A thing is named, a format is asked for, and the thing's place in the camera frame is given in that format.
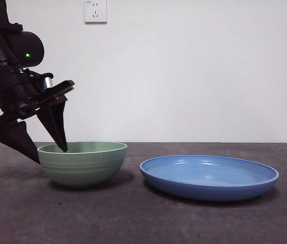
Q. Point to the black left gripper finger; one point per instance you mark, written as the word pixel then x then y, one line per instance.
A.
pixel 54 122
pixel 13 137

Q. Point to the green bowl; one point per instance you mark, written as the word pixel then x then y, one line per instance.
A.
pixel 82 167

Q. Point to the blue plate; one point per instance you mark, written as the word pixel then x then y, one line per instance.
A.
pixel 209 180

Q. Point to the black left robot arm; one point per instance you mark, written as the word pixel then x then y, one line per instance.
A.
pixel 3 56

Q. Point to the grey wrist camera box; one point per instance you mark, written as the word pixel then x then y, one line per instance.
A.
pixel 48 82

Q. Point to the white wall socket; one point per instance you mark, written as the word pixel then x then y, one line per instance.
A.
pixel 95 12

